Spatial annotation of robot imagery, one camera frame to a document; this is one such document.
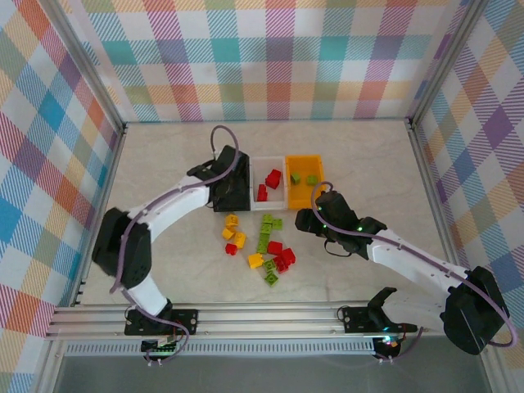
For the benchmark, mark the yellow lego brick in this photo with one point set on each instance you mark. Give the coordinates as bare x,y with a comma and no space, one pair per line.
239,240
231,221
227,233
256,260

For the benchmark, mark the red lego brick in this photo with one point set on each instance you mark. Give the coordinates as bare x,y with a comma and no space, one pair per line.
280,265
231,249
274,247
273,178
261,192
289,256

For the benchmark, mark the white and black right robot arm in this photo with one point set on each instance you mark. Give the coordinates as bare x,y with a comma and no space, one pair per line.
409,258

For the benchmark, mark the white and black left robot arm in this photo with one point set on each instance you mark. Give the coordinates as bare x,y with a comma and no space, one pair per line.
172,204

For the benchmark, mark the black plastic bin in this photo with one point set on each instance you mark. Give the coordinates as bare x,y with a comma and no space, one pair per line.
239,207

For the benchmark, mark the white plastic bin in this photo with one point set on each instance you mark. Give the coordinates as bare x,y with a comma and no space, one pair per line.
277,198

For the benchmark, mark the orange plastic bin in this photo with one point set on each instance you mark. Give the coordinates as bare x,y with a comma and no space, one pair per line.
301,200

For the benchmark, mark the green circuit board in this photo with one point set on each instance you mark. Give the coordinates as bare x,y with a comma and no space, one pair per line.
161,348

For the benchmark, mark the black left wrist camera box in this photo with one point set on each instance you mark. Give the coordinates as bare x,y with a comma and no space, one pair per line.
231,159

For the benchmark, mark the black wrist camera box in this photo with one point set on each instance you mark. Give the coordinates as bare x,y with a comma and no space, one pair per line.
231,159
332,204

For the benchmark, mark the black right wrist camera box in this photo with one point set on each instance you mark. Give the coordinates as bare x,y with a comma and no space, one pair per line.
332,204

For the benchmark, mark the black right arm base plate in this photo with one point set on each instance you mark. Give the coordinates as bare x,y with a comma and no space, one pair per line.
356,319

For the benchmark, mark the aluminium side rail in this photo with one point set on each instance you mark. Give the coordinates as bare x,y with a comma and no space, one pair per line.
100,213
434,192

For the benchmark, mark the wide aluminium mounting rail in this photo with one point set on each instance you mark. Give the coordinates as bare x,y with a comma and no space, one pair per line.
266,321

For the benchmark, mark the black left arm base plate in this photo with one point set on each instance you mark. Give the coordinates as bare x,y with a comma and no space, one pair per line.
184,321

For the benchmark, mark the aluminium frame post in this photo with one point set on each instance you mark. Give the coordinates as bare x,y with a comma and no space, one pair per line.
448,61
86,67

